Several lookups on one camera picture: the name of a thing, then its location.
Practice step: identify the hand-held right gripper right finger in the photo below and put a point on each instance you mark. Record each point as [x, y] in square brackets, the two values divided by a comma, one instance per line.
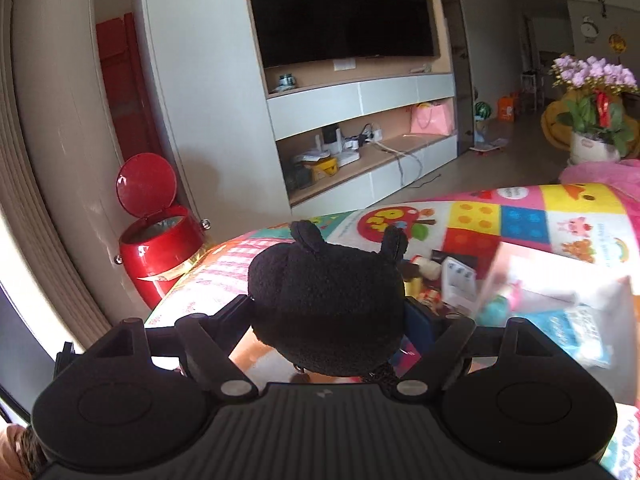
[425, 327]

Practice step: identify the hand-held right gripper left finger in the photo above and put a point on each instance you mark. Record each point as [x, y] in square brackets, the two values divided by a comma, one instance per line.
[232, 315]

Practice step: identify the white small carton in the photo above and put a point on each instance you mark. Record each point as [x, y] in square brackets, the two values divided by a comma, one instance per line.
[457, 280]

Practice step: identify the black plush toy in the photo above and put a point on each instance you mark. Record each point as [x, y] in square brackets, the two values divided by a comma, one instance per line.
[325, 300]

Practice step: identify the pink cardboard box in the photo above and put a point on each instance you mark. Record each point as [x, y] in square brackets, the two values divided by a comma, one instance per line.
[550, 280]

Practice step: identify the teal and pink toy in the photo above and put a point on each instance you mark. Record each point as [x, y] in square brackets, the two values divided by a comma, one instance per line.
[492, 310]

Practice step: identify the red trash bin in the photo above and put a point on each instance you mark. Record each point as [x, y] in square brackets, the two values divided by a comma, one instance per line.
[160, 255]

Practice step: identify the blue packet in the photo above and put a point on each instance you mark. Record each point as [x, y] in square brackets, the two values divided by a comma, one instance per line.
[570, 330]

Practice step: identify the yellow box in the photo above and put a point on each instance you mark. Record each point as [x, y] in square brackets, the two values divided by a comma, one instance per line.
[323, 168]

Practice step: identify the colourful printed play mat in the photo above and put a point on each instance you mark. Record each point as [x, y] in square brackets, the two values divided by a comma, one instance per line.
[575, 220]

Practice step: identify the skateboard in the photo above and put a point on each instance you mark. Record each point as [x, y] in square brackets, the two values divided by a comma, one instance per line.
[487, 148]

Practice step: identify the white router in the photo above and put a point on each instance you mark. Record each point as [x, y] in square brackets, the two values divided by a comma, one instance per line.
[345, 152]

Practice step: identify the white power strip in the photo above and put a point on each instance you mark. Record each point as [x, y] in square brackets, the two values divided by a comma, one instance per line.
[372, 135]

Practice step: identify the white TV cabinet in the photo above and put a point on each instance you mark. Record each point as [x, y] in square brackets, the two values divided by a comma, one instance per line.
[210, 110]

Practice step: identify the pink gift bag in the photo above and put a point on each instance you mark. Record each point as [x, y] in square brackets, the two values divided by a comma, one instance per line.
[431, 119]

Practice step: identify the green striped ball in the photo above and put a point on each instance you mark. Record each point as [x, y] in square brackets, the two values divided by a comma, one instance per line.
[481, 109]

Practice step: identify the orange bag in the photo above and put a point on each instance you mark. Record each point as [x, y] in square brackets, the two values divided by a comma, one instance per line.
[506, 109]

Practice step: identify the pink blanket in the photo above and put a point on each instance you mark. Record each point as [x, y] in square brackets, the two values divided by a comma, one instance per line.
[600, 172]

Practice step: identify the yellow round chair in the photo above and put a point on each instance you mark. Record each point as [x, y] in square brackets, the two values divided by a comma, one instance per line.
[552, 127]

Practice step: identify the small glass jar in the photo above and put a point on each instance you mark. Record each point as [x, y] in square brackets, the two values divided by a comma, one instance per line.
[287, 80]

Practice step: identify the potted purple flowers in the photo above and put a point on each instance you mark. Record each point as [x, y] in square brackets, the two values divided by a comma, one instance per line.
[595, 72]

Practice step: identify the black television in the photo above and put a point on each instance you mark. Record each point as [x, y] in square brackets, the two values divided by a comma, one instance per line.
[340, 10]

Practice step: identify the white wall clock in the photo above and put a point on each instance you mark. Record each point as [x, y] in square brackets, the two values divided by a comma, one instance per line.
[590, 28]

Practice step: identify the yellow wall ornament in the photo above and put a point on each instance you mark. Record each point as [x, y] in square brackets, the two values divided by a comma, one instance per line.
[616, 42]

